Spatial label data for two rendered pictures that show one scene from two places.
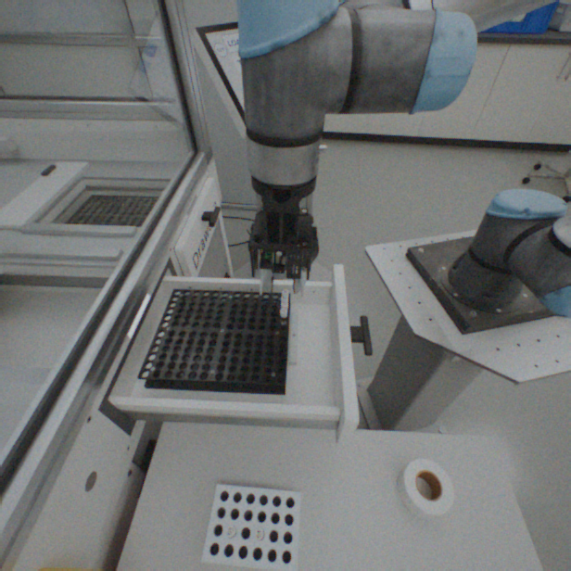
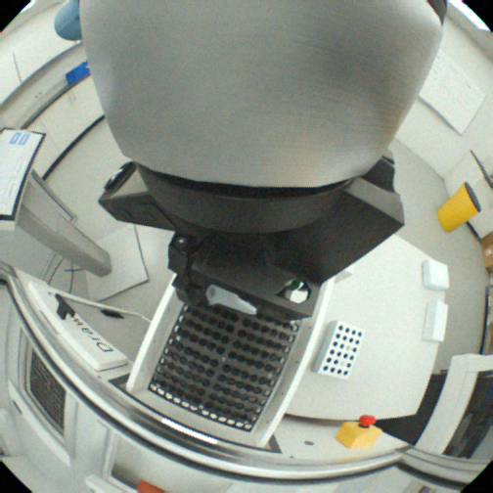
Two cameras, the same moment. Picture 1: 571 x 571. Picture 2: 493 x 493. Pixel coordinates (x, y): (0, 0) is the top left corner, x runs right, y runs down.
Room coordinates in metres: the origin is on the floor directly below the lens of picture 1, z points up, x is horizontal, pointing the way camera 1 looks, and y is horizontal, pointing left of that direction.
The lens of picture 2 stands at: (0.29, 0.06, 1.20)
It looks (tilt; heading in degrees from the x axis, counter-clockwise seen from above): 67 degrees down; 281
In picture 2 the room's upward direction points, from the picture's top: 9 degrees clockwise
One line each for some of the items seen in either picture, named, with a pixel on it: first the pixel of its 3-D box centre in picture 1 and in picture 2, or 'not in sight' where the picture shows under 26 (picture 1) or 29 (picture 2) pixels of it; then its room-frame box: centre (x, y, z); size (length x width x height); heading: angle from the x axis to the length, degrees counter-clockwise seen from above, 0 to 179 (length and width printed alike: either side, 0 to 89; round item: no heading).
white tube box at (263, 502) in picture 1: (255, 526); (339, 350); (0.04, 0.05, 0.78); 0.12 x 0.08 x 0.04; 85
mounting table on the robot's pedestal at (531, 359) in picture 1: (473, 305); not in sight; (0.50, -0.48, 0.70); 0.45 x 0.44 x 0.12; 102
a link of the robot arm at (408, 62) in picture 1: (390, 61); not in sight; (0.34, -0.09, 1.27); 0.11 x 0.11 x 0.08; 8
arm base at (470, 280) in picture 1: (490, 267); not in sight; (0.49, -0.46, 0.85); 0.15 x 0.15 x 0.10
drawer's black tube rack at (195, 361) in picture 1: (225, 340); (224, 356); (0.29, 0.11, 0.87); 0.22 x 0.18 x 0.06; 87
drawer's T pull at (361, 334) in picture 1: (358, 334); not in sight; (0.28, -0.11, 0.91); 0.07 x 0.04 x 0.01; 177
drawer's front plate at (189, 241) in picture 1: (201, 226); (68, 322); (0.61, 0.22, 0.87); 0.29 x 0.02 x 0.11; 177
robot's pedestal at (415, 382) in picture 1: (425, 365); not in sight; (0.49, -0.46, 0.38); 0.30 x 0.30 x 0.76; 12
